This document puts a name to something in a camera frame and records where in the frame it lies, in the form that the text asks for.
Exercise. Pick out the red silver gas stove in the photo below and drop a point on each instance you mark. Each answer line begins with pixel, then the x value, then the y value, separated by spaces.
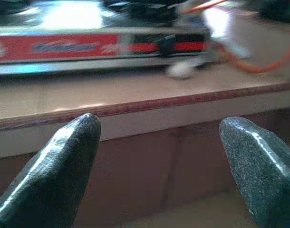
pixel 64 47

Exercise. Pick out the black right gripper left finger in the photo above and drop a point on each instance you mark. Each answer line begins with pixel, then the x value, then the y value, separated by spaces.
pixel 54 171

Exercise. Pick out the black stove knob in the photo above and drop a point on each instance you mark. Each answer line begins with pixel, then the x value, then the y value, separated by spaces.
pixel 167 45

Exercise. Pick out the black pot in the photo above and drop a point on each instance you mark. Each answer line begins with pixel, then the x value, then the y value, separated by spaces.
pixel 273 9

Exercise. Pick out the white stove foot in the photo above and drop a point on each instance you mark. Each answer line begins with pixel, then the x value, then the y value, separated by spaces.
pixel 180 70

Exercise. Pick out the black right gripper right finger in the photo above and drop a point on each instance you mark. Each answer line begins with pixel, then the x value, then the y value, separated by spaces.
pixel 261 171

